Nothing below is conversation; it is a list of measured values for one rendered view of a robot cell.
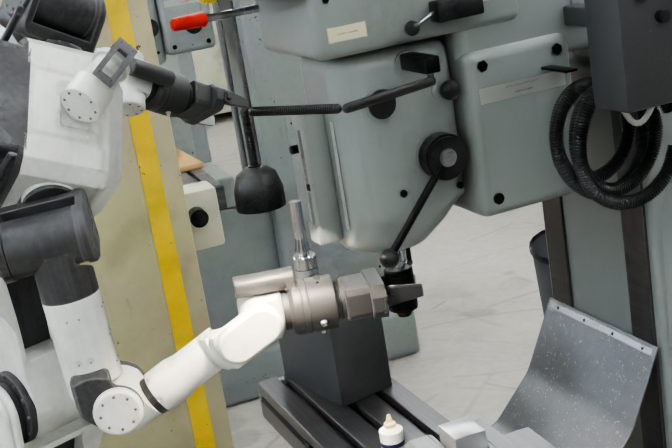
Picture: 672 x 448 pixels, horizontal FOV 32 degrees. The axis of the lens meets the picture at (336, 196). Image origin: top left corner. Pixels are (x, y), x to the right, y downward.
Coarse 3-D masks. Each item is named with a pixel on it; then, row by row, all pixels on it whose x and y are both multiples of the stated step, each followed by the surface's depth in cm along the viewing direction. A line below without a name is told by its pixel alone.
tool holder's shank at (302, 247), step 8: (296, 200) 233; (296, 208) 232; (296, 216) 232; (296, 224) 233; (304, 224) 234; (296, 232) 233; (304, 232) 234; (296, 240) 234; (304, 240) 234; (296, 248) 234; (304, 248) 234
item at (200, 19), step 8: (240, 8) 181; (248, 8) 181; (256, 8) 182; (184, 16) 178; (192, 16) 178; (200, 16) 178; (208, 16) 179; (216, 16) 180; (224, 16) 180; (232, 16) 181; (176, 24) 177; (184, 24) 178; (192, 24) 178; (200, 24) 179
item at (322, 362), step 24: (288, 336) 238; (312, 336) 229; (336, 336) 223; (360, 336) 226; (288, 360) 241; (312, 360) 231; (336, 360) 224; (360, 360) 227; (384, 360) 230; (312, 384) 234; (336, 384) 226; (360, 384) 228; (384, 384) 231
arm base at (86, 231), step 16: (80, 192) 183; (0, 208) 183; (16, 208) 182; (32, 208) 182; (48, 208) 183; (80, 208) 178; (80, 224) 177; (0, 240) 176; (80, 240) 177; (96, 240) 183; (0, 256) 175; (96, 256) 180; (0, 272) 176
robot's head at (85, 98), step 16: (96, 64) 182; (112, 64) 183; (80, 80) 179; (96, 80) 179; (64, 96) 180; (80, 96) 178; (96, 96) 178; (112, 96) 182; (80, 112) 181; (96, 112) 180
